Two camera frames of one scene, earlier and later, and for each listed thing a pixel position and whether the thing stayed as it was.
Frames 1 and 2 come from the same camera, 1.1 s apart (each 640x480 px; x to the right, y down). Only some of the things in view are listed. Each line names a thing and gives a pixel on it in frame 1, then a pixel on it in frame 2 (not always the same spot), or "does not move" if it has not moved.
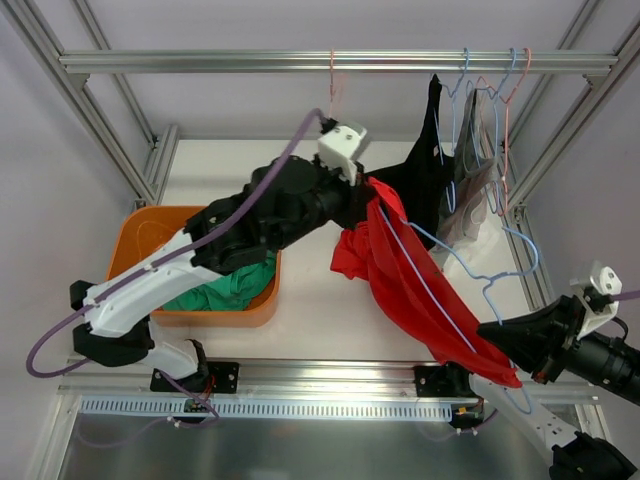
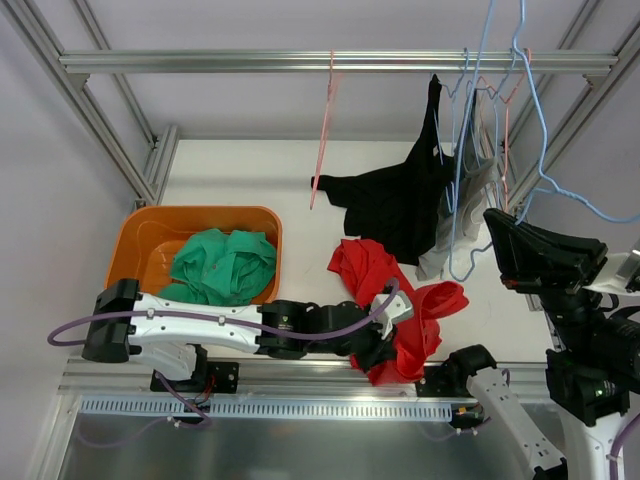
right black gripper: (552, 342) to (587, 262)
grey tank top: (474, 169) does not move
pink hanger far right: (486, 84) does not move
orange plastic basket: (146, 230) does not move
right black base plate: (433, 381) does not move
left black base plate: (212, 377) does not move
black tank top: (423, 180) does not move
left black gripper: (358, 201) to (373, 342)
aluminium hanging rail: (522, 63) does not move
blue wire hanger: (488, 279) to (540, 180)
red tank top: (382, 248) to (372, 272)
